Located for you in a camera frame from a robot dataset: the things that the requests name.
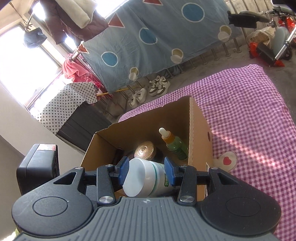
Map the dark cabinet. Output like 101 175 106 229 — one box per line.
57 102 111 151

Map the blue patterned hanging sheet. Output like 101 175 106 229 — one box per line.
83 1 241 92

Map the black bicycle seat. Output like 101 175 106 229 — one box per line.
227 11 269 29

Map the polka dot cloth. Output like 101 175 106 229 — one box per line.
35 82 98 135

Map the brown cardboard box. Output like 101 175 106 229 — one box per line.
81 96 213 205

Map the white supplement bottle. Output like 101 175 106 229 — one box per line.
123 158 177 198

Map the gold lid black jar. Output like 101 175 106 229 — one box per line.
134 141 157 161

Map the brown white sneakers pair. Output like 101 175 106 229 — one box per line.
149 76 171 96

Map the green dropper bottle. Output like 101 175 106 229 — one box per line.
159 128 188 161

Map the purple checkered tablecloth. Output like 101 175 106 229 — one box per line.
121 64 295 240

